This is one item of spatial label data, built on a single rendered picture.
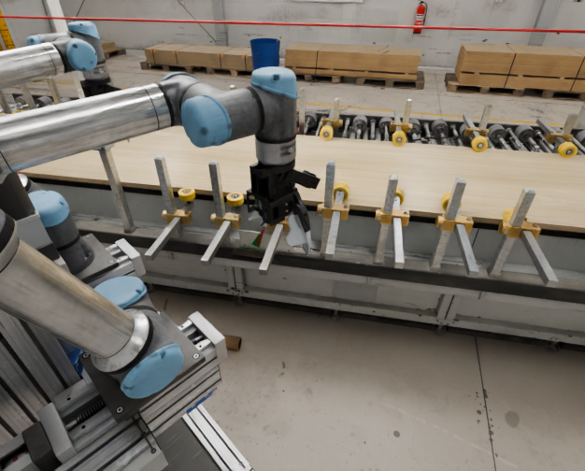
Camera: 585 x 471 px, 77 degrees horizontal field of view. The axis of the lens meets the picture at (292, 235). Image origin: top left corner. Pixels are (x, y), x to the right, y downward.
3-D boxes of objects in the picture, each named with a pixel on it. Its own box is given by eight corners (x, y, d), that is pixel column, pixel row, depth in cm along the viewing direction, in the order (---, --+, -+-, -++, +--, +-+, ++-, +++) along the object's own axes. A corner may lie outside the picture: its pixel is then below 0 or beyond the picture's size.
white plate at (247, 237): (292, 253, 174) (292, 236, 168) (240, 247, 178) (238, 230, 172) (292, 252, 175) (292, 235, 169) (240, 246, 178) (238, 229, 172)
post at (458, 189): (436, 275, 167) (467, 180, 138) (429, 274, 167) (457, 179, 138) (435, 269, 169) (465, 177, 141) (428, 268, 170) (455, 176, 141)
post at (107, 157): (132, 233, 187) (105, 150, 160) (123, 232, 188) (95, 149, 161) (136, 228, 191) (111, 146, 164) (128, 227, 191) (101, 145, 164)
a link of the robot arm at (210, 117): (175, 135, 62) (232, 121, 67) (206, 158, 55) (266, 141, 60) (165, 87, 57) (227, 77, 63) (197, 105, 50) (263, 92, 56)
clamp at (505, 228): (536, 241, 146) (541, 231, 143) (500, 237, 148) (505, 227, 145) (531, 232, 151) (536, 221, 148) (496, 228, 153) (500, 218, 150)
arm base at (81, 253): (51, 284, 109) (37, 259, 103) (36, 261, 118) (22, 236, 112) (102, 262, 118) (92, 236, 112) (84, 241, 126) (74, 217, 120)
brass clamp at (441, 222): (470, 234, 149) (474, 223, 146) (435, 230, 152) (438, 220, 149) (467, 225, 154) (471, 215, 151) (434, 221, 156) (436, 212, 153)
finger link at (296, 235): (291, 264, 74) (272, 223, 73) (311, 251, 78) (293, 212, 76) (300, 264, 72) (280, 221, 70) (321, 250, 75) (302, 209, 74)
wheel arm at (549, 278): (554, 288, 123) (559, 281, 122) (545, 286, 124) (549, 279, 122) (521, 226, 152) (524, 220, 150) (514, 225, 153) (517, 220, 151)
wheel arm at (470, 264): (477, 278, 127) (480, 270, 125) (466, 277, 128) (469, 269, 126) (454, 204, 167) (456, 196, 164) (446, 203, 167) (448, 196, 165)
